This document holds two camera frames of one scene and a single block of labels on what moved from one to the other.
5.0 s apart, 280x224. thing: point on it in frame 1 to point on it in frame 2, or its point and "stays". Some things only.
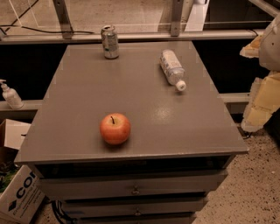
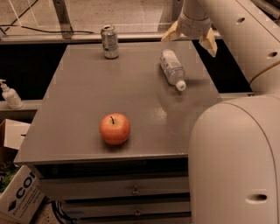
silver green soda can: x=109 y=39 stays
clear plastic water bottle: x=172 y=68 stays
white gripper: x=271 y=48 to x=193 y=28
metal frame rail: x=69 y=37 stays
